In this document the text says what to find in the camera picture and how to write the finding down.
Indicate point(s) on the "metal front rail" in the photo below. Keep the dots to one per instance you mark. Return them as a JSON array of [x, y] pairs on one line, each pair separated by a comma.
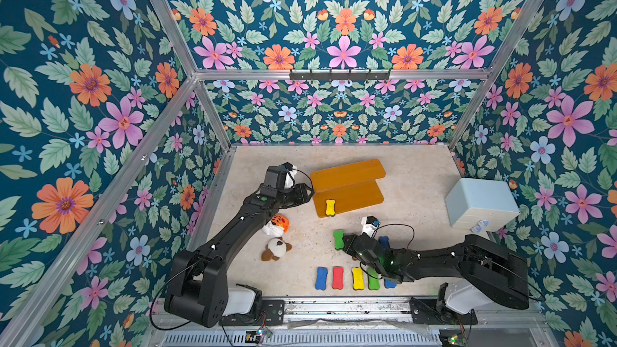
[[361, 321]]

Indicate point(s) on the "red eraser top shelf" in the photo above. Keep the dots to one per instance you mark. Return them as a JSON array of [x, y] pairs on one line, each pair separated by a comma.
[[338, 278]]

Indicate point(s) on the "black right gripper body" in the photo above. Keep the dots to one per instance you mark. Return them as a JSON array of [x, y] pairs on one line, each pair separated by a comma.
[[355, 244]]

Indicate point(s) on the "blue eraser bottom shelf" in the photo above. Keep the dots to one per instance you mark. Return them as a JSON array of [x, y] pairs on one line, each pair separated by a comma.
[[384, 240]]

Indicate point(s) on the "orange tiger plush toy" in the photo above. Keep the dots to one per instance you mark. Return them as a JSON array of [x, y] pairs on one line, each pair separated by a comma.
[[277, 226]]

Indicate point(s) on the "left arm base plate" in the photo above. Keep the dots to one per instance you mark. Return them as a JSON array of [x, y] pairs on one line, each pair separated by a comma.
[[247, 307]]

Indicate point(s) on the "black wall hook rail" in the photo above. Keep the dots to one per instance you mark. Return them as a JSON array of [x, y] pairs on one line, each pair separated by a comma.
[[344, 75]]

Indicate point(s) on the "orange wooden two-tier shelf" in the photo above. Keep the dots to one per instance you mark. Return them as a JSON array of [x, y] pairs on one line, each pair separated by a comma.
[[353, 186]]

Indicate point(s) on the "green eraser bottom shelf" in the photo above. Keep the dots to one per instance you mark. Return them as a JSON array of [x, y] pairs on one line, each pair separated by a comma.
[[339, 243]]

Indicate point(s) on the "brown white dog plush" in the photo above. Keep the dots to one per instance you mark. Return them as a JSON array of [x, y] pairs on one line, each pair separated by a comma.
[[275, 250]]

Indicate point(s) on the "green eraser top shelf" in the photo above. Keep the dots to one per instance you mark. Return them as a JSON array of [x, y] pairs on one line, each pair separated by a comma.
[[373, 283]]

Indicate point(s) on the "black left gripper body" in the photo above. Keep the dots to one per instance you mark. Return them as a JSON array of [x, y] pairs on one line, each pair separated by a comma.
[[288, 197]]

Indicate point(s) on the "light blue box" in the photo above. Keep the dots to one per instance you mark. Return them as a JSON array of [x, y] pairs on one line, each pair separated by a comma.
[[480, 205]]

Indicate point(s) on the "yellow eraser shelf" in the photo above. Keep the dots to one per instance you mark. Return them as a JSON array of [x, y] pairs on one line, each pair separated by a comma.
[[330, 208], [358, 279]]

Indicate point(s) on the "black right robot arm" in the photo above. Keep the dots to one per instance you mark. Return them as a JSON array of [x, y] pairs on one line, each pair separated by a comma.
[[494, 270]]

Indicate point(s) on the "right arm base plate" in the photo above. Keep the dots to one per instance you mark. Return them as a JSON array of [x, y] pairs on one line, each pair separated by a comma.
[[435, 312]]

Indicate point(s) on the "yellow eraser bottom shelf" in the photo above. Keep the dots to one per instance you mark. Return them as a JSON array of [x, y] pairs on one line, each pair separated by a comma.
[[330, 208]]

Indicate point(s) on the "yellow eraser top shelf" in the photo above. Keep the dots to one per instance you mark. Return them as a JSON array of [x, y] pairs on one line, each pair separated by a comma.
[[358, 279]]

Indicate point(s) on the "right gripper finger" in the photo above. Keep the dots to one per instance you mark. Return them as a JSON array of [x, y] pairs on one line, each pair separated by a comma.
[[348, 240], [356, 253]]

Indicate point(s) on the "green eraser shelf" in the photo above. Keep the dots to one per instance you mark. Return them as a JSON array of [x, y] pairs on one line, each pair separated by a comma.
[[339, 243], [373, 283]]

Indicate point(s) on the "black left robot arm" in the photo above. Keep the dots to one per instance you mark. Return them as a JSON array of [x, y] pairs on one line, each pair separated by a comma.
[[198, 289]]

